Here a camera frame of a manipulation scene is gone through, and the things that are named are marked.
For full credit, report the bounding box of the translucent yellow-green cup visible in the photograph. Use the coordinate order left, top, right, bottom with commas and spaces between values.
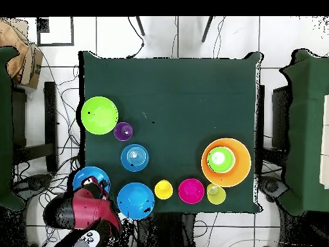
206, 183, 227, 205

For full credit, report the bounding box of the black tripod leg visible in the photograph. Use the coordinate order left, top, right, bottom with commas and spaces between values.
135, 16, 146, 37
201, 16, 214, 43

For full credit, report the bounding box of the tangle of floor cables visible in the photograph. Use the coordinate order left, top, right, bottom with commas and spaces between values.
11, 59, 83, 247

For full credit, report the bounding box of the black robot pedestal leg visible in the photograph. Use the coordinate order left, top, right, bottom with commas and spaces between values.
12, 173, 53, 199
258, 174, 290, 204

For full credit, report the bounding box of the black box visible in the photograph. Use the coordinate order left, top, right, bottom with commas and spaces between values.
271, 86, 292, 150

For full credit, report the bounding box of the large blue bowl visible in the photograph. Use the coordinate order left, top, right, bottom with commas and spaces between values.
72, 166, 112, 194
116, 182, 156, 221

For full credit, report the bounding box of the cardboard box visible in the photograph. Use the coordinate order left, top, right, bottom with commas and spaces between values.
0, 17, 44, 89

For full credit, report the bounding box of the black floor stand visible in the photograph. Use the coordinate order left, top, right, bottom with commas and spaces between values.
11, 81, 59, 173

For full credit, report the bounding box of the small red bowl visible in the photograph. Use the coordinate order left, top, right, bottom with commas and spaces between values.
178, 178, 206, 205

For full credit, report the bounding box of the small green bowl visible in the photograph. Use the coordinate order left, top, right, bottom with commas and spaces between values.
207, 146, 236, 174

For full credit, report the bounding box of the black square floor frame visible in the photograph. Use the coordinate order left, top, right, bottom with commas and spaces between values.
36, 16, 75, 48

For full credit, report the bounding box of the small blue ridged bowl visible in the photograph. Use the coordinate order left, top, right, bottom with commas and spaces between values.
120, 143, 150, 172

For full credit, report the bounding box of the large green bowl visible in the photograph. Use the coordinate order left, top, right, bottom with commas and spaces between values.
80, 96, 120, 136

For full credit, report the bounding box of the purple cup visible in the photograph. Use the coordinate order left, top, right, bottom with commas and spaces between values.
113, 122, 134, 142

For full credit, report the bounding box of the black floor cable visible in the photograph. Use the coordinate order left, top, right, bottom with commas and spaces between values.
127, 16, 145, 59

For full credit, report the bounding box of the green cloth side table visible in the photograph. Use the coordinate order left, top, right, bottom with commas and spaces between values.
279, 48, 329, 216
0, 46, 26, 212

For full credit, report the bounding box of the dark green tablecloth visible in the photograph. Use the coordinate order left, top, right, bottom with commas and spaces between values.
78, 50, 263, 215

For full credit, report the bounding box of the large orange bowl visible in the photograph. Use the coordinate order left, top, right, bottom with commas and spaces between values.
200, 138, 252, 188

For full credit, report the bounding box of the yellow cup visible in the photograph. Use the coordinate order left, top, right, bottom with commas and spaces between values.
154, 179, 173, 201

